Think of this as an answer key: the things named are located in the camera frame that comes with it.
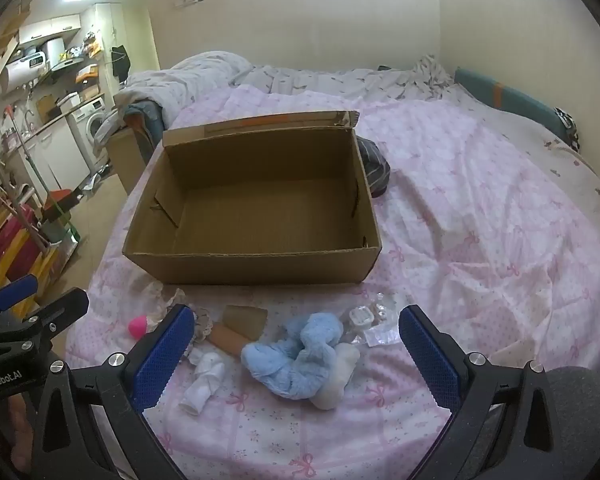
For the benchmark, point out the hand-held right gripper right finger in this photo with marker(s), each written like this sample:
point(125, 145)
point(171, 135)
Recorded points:
point(430, 360)

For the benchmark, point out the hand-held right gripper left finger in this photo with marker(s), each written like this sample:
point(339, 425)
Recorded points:
point(162, 355)

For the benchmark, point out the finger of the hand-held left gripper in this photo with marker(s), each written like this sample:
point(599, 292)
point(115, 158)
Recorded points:
point(55, 315)
point(12, 292)

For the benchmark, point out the pink plush heart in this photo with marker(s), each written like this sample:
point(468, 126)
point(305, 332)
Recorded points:
point(141, 327)

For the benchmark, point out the white sock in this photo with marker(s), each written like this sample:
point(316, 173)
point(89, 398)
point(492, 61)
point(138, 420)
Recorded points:
point(205, 377)

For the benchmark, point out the beige lace scrunchie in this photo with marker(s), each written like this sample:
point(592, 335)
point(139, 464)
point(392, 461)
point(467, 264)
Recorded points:
point(202, 322)

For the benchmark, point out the pale lace scrunchie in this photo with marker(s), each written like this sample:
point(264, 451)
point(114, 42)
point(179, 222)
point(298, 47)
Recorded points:
point(157, 300)

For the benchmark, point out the peach cylinder tube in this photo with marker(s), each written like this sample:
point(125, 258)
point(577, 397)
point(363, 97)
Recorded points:
point(226, 342)

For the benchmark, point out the brown cardboard piece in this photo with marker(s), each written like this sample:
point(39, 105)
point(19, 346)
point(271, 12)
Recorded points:
point(246, 319)

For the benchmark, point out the cream fluffy sock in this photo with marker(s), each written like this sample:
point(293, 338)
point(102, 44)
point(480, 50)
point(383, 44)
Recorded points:
point(337, 375)

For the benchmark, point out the light blue plush toy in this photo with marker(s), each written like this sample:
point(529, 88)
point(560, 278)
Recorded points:
point(300, 355)

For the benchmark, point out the brown cardboard box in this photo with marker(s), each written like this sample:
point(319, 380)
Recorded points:
point(260, 210)

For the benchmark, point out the person's left hand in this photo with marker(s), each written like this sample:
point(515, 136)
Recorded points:
point(20, 425)

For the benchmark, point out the yellow wooden rack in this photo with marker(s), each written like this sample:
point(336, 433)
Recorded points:
point(10, 272)

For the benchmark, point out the red suitcase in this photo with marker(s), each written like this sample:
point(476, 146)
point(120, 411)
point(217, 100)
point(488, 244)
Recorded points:
point(12, 242)

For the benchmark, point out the clear plastic wrapper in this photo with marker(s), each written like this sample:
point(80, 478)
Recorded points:
point(382, 327)

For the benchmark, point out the small white plastic holder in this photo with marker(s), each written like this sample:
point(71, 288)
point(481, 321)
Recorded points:
point(360, 317)

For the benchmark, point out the red box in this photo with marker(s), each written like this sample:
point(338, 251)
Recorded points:
point(62, 199)

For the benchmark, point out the white kitchen counter cabinet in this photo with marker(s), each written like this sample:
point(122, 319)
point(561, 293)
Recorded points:
point(60, 152)

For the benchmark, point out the wooden bedside cabinet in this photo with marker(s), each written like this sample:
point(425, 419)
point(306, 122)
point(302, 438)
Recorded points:
point(127, 155)

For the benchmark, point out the white washing machine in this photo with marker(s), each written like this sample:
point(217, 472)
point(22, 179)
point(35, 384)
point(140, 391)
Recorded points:
point(91, 121)

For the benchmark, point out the dark striped cloth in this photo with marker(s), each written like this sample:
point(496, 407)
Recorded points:
point(375, 167)

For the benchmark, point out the teal and orange folded cloth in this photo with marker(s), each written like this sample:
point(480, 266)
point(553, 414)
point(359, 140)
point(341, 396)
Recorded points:
point(139, 115)

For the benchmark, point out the white water heater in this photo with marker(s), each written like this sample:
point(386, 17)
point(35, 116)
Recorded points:
point(22, 67)

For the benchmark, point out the orange cardboard box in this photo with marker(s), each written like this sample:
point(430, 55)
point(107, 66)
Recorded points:
point(87, 72)

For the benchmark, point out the dark hanging garment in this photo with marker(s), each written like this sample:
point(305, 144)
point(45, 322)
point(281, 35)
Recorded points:
point(121, 60)

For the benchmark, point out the grey printed duvet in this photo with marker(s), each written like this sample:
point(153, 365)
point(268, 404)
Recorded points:
point(180, 85)

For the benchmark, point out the black and white patterned item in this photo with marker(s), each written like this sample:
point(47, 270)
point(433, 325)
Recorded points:
point(569, 122)

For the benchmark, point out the teal padded mat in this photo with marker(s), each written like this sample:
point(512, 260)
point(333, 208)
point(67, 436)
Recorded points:
point(515, 97)

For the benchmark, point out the grey printed pillow sheet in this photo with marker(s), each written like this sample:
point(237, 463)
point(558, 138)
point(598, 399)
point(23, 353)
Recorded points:
point(355, 80)

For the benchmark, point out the white wall cabinets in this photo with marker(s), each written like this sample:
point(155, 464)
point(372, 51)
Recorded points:
point(50, 27)

